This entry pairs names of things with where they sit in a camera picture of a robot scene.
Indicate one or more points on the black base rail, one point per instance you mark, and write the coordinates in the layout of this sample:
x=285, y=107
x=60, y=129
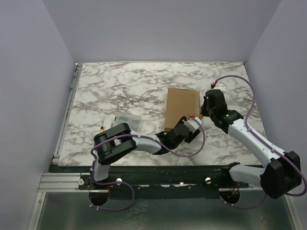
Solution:
x=162, y=182

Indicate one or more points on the yellow handled screwdriver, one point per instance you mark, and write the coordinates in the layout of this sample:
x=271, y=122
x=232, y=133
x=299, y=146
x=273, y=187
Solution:
x=102, y=126

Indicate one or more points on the clear plastic screw box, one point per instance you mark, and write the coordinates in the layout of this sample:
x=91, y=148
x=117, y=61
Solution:
x=132, y=120

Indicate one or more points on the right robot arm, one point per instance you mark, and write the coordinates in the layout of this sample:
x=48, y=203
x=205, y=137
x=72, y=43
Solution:
x=280, y=170

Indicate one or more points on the aluminium frame rail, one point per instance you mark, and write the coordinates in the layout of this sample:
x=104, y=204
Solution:
x=59, y=182

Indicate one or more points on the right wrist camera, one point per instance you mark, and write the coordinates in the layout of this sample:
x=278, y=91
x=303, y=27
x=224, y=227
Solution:
x=218, y=86

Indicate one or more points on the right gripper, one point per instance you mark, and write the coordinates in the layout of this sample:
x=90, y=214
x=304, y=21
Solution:
x=206, y=110

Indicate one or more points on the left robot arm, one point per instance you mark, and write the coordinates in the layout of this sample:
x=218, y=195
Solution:
x=113, y=144

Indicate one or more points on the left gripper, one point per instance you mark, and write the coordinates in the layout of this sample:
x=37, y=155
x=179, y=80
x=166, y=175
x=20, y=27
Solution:
x=190, y=135

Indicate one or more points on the brown cardboard express box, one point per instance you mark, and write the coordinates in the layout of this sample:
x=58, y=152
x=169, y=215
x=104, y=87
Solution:
x=179, y=103

